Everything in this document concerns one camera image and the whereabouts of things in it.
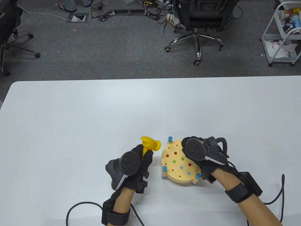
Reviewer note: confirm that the person's left hand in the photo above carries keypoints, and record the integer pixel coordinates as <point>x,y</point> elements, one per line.
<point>141,171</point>

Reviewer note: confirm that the black office chair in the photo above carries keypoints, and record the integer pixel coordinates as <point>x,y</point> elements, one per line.
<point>202,14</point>
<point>7,21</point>

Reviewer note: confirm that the black grey hand controller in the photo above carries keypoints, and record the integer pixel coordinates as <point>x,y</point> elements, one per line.
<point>195,149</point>
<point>129,163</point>

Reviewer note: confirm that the floor outlet box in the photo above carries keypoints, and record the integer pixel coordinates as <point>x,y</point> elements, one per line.
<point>77,18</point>

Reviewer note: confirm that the person's right forearm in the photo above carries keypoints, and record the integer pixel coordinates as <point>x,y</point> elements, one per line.
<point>228,181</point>

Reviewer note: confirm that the grey desk base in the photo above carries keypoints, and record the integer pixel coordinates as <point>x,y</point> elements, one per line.
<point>104,11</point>

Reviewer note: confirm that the person's left forearm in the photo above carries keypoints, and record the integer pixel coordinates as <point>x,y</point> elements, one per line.
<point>123,200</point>

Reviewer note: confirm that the light blue bottle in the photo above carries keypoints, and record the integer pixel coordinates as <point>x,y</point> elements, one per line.
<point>296,21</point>

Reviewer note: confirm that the person's right hand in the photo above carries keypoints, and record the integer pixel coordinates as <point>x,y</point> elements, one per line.
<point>209,168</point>

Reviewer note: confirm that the white crumpled cloth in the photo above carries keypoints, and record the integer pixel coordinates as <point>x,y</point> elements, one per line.
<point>281,51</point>

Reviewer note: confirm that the white utility cart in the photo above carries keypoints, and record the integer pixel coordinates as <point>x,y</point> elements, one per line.
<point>266,42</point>

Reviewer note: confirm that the yellow round tap bench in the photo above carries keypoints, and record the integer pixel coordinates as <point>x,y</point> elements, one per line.
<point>174,174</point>

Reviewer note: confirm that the yellow toy hammer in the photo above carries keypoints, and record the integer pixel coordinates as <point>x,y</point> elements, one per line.
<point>149,143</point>

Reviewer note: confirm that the orange plush toy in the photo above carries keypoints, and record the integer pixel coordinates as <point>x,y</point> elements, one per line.
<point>288,14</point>

